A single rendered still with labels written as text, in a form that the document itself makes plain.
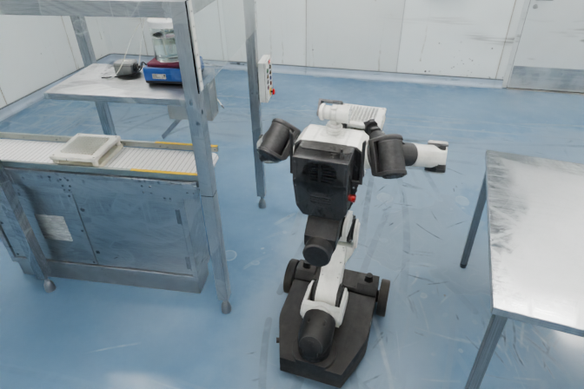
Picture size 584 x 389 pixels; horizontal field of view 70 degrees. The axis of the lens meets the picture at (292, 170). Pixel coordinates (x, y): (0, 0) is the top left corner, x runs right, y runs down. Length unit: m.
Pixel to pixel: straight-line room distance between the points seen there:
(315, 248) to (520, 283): 0.72
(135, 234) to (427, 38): 4.18
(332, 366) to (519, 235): 0.99
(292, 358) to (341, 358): 0.23
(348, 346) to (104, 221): 1.43
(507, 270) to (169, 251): 1.67
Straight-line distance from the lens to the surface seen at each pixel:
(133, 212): 2.36
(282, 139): 1.61
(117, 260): 2.68
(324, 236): 1.66
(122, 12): 1.73
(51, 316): 2.85
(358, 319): 2.27
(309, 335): 1.97
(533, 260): 1.82
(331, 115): 1.54
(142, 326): 2.59
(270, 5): 5.69
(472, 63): 5.66
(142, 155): 2.30
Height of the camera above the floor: 1.95
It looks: 33 degrees down
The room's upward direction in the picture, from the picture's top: 1 degrees counter-clockwise
